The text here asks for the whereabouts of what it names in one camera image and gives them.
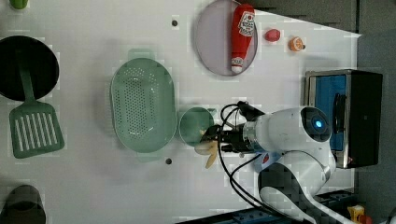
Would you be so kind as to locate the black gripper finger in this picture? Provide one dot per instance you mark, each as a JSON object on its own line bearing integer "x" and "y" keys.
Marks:
{"x": 213, "y": 131}

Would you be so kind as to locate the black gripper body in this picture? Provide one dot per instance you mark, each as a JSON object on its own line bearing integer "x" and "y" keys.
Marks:
{"x": 232, "y": 140}

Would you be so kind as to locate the yellow peeled banana toy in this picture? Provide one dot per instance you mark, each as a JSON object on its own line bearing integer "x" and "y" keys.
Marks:
{"x": 209, "y": 149}

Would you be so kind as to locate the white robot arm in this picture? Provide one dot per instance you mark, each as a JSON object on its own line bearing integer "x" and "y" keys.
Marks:
{"x": 300, "y": 136}

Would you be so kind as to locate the green mug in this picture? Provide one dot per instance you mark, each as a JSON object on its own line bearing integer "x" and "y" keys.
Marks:
{"x": 193, "y": 123}

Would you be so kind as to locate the green perforated colander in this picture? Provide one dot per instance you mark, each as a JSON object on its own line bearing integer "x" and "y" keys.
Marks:
{"x": 143, "y": 105}

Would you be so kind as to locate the grey round plate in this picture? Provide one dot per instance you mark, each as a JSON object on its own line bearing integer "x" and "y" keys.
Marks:
{"x": 212, "y": 38}

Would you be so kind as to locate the red ketchup bottle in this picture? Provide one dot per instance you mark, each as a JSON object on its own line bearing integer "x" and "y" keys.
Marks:
{"x": 242, "y": 33}

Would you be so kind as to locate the red strawberry toy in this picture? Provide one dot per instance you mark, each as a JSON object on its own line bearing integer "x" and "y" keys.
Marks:
{"x": 272, "y": 35}

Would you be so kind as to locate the orange slice toy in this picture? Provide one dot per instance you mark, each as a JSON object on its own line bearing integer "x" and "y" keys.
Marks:
{"x": 296, "y": 44}

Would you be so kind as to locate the silver black toaster oven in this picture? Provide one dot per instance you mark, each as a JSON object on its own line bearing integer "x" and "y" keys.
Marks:
{"x": 352, "y": 101}

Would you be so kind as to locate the green slotted spatula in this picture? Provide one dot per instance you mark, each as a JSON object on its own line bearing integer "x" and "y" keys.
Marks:
{"x": 34, "y": 126}

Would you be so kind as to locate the black round pan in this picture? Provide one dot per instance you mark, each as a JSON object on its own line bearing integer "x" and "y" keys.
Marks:
{"x": 42, "y": 62}

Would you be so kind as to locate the dark cup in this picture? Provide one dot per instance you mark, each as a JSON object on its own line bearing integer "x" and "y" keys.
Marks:
{"x": 23, "y": 206}

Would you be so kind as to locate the green object at edge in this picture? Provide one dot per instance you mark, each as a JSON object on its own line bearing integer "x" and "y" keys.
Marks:
{"x": 19, "y": 4}

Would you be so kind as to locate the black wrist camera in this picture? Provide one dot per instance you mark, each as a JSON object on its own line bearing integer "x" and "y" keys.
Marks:
{"x": 249, "y": 112}

